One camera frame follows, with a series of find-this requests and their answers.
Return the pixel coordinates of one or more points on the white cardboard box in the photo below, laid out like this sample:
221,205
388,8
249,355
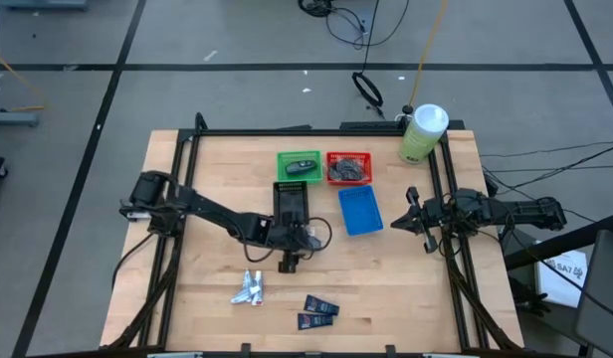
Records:
560,278

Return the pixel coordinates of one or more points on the grey floor stand base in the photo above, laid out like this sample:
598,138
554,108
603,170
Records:
13,119

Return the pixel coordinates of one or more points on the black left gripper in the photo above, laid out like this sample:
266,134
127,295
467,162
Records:
286,236

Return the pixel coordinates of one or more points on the navy blue toiletry tube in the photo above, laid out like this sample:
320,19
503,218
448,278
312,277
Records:
314,321
320,304

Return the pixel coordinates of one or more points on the green wipes canister white lid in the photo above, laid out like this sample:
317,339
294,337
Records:
421,136

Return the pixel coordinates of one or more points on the patterned cloth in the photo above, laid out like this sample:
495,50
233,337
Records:
347,170

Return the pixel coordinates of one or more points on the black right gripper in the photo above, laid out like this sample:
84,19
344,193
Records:
431,214

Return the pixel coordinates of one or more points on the red plastic basket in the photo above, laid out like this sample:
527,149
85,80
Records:
331,156

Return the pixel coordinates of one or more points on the blue plastic basket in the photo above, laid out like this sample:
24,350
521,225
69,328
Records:
360,211

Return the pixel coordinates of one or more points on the black metal table frame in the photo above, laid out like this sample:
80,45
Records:
311,132

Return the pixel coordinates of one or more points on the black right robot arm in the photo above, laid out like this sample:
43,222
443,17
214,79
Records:
510,211

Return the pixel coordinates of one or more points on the black plastic basket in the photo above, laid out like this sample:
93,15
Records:
290,201

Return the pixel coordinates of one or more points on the green plastic basket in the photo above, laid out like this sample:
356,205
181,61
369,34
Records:
281,155

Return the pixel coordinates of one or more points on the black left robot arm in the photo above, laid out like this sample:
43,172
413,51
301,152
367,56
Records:
212,209

